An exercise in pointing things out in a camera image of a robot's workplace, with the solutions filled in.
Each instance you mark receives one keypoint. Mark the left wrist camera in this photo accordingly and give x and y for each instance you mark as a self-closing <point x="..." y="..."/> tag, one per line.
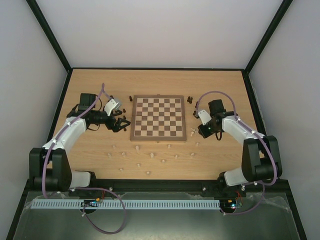
<point x="112" y="105"/>

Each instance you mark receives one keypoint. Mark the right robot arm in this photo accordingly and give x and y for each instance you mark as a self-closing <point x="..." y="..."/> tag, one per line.
<point x="260" y="163"/>

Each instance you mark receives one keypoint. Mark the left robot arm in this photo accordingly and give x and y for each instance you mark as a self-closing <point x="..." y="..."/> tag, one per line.
<point x="49" y="167"/>

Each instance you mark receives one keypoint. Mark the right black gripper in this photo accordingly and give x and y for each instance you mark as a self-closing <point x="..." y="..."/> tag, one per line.
<point x="204" y="132"/>

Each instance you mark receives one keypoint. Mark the black frame rail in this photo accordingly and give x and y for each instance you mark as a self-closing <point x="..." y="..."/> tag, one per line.
<point x="204" y="188"/>

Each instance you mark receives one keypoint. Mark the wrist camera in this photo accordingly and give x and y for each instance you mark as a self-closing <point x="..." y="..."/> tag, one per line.
<point x="112" y="105"/>
<point x="204" y="117"/>

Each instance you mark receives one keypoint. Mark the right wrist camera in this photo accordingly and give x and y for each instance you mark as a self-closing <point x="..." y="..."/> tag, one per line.
<point x="204" y="117"/>

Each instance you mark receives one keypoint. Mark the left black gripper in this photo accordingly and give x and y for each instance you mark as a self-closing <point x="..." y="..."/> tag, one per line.
<point x="111" y="126"/>

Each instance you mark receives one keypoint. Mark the wooden chess board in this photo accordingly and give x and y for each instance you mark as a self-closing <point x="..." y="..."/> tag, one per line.
<point x="158" y="118"/>

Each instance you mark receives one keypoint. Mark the white slotted cable duct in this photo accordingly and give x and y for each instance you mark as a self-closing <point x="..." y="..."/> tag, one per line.
<point x="129" y="204"/>

